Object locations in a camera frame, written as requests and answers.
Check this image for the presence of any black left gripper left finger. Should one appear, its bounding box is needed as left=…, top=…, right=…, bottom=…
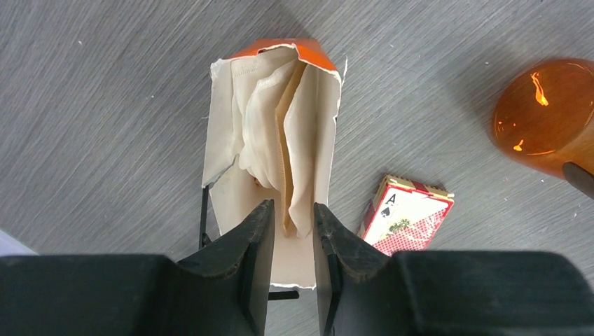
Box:
left=1, top=200, right=275, bottom=335

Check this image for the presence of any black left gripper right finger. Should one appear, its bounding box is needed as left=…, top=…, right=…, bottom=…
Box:
left=313, top=204, right=593, bottom=335

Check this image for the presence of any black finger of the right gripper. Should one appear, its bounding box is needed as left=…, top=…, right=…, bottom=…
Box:
left=562, top=162, right=594, bottom=200

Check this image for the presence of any black microphone stand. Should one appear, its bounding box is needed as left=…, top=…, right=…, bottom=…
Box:
left=198, top=185, right=300, bottom=301

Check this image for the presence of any amber glass carafe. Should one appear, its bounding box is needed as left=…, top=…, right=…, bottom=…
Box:
left=491, top=58, right=593, bottom=179

